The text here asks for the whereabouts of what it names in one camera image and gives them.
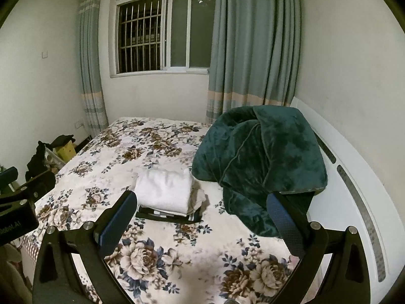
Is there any bed with floral sheet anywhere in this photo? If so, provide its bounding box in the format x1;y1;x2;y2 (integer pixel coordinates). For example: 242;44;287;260
11;117;320;304

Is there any white knit sweater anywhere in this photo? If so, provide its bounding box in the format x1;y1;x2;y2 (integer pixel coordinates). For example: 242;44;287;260
134;168;194;213

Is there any dark green plush blanket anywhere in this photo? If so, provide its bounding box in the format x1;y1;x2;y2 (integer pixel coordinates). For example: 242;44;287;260
192;105;328;238

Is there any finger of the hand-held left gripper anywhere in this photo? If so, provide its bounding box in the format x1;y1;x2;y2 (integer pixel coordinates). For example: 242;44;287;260
0;173;56;208
0;166;19;194

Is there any white headboard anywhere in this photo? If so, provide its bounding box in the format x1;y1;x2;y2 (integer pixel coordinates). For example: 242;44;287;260
289;97;388;292

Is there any wide blue-grey curtain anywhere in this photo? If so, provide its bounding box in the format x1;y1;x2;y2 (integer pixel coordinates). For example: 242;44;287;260
206;0;301;124

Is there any black hanging garment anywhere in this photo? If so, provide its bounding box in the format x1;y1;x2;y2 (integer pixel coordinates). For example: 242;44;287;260
25;141;48;181

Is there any black cap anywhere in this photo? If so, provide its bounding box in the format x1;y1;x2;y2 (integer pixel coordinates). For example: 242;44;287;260
51;135;75;149

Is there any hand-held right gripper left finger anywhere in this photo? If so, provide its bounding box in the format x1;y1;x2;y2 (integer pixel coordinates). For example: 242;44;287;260
32;190;138;304

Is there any black striped folded garment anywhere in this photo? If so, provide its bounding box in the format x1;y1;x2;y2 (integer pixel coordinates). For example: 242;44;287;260
135;204;203;226

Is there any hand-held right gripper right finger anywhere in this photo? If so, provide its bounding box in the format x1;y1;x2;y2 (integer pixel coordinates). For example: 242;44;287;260
266;192;371;304

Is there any pink checked sheet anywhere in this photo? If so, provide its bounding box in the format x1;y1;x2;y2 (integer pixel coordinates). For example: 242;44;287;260
11;228;42;260

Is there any yellow box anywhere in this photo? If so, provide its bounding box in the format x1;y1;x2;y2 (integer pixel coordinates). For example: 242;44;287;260
57;142;78;165

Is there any narrow blue-grey curtain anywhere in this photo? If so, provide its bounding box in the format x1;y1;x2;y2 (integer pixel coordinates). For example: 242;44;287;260
77;0;110;134

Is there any white plastic rack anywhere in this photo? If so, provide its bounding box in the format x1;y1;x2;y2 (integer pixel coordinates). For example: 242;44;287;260
44;147;65;168

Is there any barred window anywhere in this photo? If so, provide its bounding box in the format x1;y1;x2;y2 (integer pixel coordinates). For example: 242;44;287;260
109;0;217;78

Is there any beige folded garment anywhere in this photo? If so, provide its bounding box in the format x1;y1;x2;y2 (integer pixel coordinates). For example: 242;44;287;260
187;184;208;217

